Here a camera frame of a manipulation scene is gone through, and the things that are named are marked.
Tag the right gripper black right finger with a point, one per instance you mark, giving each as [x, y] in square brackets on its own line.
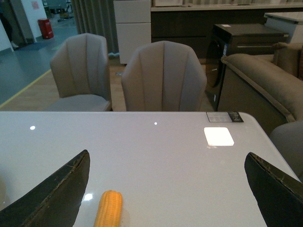
[279, 196]

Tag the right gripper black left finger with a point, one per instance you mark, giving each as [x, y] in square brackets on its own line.
[55, 202]

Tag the yellow corn cob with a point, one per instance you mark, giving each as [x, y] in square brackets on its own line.
[109, 209]

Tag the grey chair at table end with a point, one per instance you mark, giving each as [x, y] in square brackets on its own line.
[288, 139]

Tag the table label sticker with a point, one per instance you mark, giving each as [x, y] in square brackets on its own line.
[224, 117]

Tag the grey sofa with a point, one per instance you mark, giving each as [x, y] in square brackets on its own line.
[268, 87]

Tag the beige chair on left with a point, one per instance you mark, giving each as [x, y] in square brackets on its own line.
[80, 69]

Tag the beige chair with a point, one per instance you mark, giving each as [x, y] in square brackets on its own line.
[80, 69]
[164, 76]

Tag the black washing machine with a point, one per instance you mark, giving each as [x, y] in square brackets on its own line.
[234, 42]

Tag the beige chair on right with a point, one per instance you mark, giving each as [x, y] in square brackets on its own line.
[164, 76]

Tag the red bin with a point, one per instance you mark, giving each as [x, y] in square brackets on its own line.
[45, 28]

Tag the dark kitchen counter cabinet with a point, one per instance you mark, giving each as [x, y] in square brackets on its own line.
[194, 27]

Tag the white tall cabinet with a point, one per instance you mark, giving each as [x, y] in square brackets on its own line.
[133, 26]

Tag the white microwave oven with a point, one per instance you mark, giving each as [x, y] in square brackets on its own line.
[168, 3]

